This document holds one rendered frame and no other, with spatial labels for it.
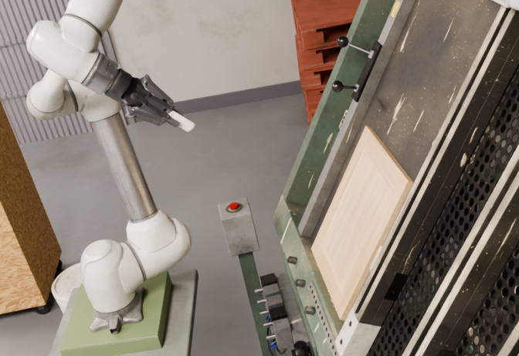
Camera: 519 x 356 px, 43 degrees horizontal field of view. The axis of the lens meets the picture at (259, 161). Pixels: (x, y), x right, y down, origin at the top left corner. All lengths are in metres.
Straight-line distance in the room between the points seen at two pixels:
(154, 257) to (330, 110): 0.82
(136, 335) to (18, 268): 1.55
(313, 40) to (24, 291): 2.36
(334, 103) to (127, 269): 0.94
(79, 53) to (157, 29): 4.02
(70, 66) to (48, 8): 4.09
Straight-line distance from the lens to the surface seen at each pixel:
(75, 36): 1.60
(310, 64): 4.52
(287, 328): 2.22
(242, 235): 2.53
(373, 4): 2.34
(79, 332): 2.39
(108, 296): 2.27
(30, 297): 3.84
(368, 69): 2.15
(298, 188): 2.54
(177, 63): 5.67
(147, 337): 2.27
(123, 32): 5.65
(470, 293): 1.47
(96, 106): 2.15
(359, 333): 1.83
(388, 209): 1.87
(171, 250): 2.29
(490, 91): 1.58
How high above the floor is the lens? 2.27
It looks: 28 degrees down
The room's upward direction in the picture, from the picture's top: 12 degrees counter-clockwise
